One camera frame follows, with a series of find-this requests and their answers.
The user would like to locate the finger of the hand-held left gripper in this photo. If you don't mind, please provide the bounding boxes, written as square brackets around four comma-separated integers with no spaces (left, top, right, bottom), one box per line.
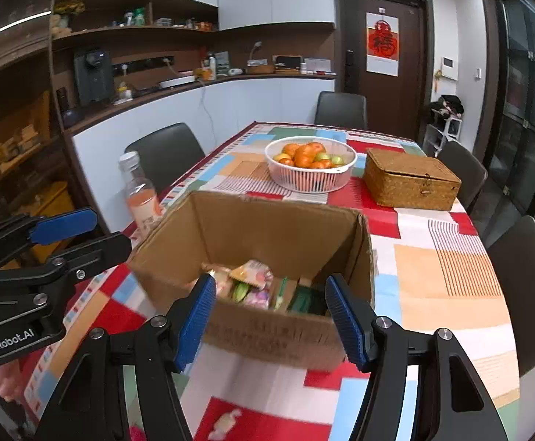
[0,208,98,269]
[0,232,132,306]

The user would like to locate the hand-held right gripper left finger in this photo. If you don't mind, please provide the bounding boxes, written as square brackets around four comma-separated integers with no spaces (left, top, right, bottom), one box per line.
[33,274,217,441]

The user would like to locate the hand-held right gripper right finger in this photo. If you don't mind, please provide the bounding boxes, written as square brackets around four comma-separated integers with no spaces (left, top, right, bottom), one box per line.
[325,273,509,441]

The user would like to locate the dark green snack packet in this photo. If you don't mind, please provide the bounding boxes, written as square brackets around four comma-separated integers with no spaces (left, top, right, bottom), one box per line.
[290,285,330,317]

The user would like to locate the small tan snack packet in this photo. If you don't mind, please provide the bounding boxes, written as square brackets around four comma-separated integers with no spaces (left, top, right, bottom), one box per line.
[203,264,233,299]

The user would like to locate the white pink snack packet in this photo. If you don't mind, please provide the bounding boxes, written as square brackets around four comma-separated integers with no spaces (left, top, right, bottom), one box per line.
[244,287,272,308]

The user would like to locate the brown cardboard box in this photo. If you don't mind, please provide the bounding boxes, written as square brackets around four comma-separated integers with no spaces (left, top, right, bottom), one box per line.
[127,191,378,372]

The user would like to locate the tan biscuit packet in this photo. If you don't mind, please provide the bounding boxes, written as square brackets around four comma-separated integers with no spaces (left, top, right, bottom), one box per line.
[231,259,274,288]

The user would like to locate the white candy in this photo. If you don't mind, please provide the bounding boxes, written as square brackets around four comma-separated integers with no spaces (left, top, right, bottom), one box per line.
[208,408,243,439]

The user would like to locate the person's left hand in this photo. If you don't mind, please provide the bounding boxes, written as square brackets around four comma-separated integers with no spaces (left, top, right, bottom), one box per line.
[0,363,24,402]

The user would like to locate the pink drink bottle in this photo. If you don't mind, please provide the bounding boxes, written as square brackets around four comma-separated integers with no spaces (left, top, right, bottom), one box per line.
[119,151,164,240]

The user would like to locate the wooden glass display cabinet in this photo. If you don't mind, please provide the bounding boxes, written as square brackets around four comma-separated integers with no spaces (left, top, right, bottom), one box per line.
[0,69,79,262]

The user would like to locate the dark grey dining chair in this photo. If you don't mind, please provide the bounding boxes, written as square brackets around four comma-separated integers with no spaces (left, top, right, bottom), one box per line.
[437,140,489,214]
[314,91,368,130]
[485,215,535,377]
[124,122,206,189]

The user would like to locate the black water dispenser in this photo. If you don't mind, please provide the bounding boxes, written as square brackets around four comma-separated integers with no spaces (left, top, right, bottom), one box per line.
[73,48,115,106]

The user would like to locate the white fruit basket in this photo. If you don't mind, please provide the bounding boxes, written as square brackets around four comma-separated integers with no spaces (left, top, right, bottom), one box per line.
[264,136,358,194]

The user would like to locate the woven wicker box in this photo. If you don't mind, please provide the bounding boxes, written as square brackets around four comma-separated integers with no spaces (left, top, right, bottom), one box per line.
[364,148,462,212]

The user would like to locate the pile of oranges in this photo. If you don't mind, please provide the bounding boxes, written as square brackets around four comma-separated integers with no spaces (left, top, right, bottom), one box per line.
[277,141,335,169]

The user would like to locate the white shelf rack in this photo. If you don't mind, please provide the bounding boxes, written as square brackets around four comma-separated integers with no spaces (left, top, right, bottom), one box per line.
[424,115,463,157]

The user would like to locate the white lower cabinet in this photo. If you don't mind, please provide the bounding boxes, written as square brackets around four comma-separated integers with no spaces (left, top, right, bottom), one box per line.
[72,77,337,233]

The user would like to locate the yellow flowers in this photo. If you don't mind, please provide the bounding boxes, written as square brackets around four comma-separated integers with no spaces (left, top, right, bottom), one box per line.
[53,0,86,17]

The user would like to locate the dark brown door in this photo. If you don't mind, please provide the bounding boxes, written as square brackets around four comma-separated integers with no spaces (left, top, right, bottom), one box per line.
[333,0,435,145]

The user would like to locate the dark bag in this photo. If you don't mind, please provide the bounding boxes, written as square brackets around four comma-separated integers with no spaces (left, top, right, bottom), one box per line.
[430,95,465,120]

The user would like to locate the black tablet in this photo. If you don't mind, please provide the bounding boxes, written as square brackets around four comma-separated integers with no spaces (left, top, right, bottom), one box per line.
[274,55,303,72]

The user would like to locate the black framed glass door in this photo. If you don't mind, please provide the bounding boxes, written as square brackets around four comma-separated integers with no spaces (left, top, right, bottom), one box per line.
[479,0,535,249]

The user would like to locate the white power cable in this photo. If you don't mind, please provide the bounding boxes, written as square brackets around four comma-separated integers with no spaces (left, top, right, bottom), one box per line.
[197,79,217,154]

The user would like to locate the red white wall calendar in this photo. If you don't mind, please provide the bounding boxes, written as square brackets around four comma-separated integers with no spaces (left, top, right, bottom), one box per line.
[365,11,400,76]

